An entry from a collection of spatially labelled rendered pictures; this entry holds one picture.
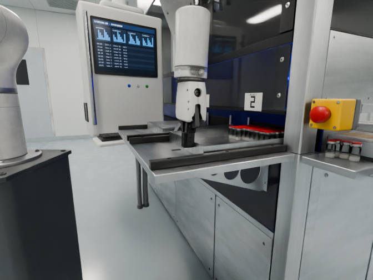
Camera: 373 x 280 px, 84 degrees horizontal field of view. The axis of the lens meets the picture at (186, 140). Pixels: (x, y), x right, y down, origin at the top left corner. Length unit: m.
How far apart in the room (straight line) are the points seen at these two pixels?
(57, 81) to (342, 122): 5.81
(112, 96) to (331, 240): 1.27
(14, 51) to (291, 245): 0.97
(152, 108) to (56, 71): 4.71
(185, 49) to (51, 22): 5.77
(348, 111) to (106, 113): 1.18
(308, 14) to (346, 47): 0.16
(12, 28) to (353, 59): 0.94
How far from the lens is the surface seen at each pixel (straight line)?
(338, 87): 0.73
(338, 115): 0.57
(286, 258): 0.79
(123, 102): 1.39
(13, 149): 0.73
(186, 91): 0.51
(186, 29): 0.53
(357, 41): 0.79
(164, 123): 1.09
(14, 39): 0.79
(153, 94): 1.46
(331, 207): 0.86
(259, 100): 0.73
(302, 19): 0.67
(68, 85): 5.97
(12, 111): 0.73
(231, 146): 0.56
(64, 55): 6.04
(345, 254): 1.07
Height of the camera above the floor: 1.03
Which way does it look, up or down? 11 degrees down
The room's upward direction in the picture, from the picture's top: straight up
